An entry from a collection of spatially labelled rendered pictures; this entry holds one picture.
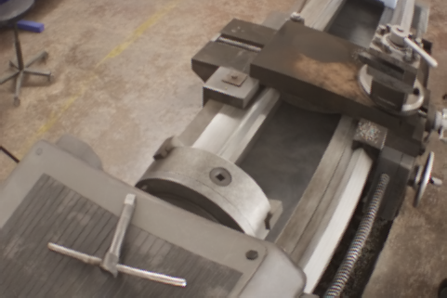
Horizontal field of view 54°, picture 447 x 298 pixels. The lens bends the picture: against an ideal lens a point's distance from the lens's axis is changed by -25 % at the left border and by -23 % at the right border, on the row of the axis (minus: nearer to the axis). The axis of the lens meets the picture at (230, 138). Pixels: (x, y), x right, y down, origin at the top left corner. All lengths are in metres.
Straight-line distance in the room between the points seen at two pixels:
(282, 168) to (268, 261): 0.97
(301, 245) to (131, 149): 1.55
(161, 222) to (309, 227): 0.69
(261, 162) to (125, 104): 1.46
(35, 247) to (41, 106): 2.47
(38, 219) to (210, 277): 0.26
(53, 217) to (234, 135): 0.89
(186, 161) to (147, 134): 1.84
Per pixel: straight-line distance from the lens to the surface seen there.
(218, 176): 0.94
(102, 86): 3.13
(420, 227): 2.53
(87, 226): 0.71
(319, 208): 1.39
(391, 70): 1.47
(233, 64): 1.72
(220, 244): 0.68
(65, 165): 0.79
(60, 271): 0.67
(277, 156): 1.65
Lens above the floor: 1.89
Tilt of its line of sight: 44 degrees down
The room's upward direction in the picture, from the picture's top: 2 degrees clockwise
